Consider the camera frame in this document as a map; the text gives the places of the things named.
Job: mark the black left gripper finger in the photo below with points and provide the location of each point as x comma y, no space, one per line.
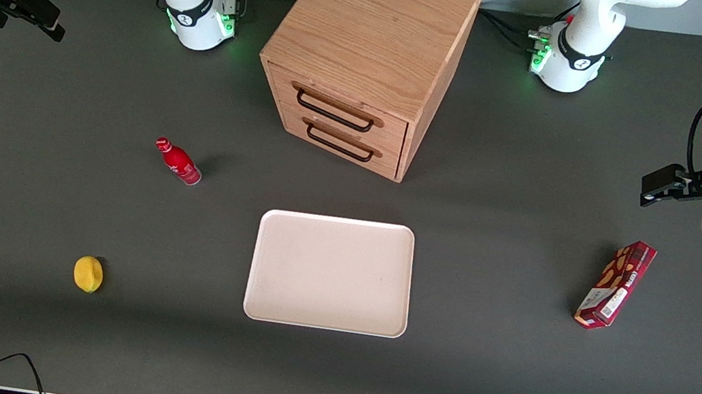
664,180

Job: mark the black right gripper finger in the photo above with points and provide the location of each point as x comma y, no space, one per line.
35,3

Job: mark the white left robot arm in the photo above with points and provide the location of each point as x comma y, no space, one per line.
572,66

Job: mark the red coke bottle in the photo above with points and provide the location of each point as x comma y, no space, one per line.
180,165

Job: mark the pale pink tray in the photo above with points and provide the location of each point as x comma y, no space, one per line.
330,273

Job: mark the red tartan cookie box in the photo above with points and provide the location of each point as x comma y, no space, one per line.
617,282

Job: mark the wooden drawer front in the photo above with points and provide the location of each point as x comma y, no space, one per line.
390,165
394,136

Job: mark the yellow lemon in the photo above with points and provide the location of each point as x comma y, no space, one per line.
88,274

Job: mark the wooden drawer cabinet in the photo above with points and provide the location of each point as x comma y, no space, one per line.
375,22

